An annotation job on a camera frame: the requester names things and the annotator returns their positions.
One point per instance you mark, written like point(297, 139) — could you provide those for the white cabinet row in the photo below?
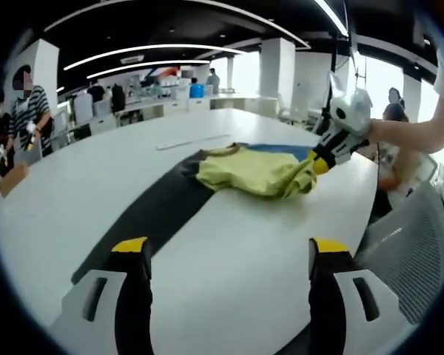
point(163, 109)

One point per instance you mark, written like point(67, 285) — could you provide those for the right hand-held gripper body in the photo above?
point(355, 111)

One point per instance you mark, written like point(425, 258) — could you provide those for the straight ceiling light strip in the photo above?
point(331, 16)

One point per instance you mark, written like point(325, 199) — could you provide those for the short curved ceiling light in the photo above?
point(144, 65)

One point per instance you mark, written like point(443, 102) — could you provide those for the ceiling air vent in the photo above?
point(132, 58)

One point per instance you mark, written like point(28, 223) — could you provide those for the grey mesh chair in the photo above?
point(410, 251)

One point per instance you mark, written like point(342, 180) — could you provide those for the cardboard box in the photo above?
point(13, 181)

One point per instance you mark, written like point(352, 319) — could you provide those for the yellow grey blue garment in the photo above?
point(251, 174)

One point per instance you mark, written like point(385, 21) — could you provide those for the long curved ceiling light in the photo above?
point(151, 47)

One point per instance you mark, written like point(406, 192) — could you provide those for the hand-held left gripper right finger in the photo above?
point(329, 303)

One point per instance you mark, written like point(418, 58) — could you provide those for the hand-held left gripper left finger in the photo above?
point(133, 296)

